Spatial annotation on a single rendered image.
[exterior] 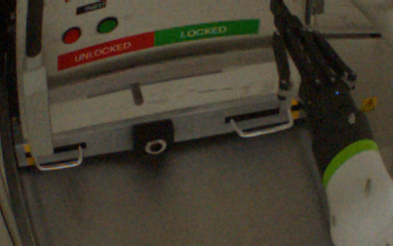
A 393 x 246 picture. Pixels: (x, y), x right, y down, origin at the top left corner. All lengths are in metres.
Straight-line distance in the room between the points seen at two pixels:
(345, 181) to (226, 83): 0.53
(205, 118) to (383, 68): 0.67
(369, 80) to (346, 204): 1.07
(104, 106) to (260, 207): 0.29
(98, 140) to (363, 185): 0.62
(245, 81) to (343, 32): 0.47
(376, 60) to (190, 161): 0.65
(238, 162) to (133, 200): 0.18
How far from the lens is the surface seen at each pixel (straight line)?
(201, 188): 1.37
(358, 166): 0.87
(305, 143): 1.44
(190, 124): 1.38
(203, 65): 1.25
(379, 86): 1.95
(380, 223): 0.84
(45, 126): 1.16
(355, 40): 1.77
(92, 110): 1.32
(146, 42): 1.24
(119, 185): 1.37
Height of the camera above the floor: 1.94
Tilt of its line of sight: 49 degrees down
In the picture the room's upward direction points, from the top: 5 degrees clockwise
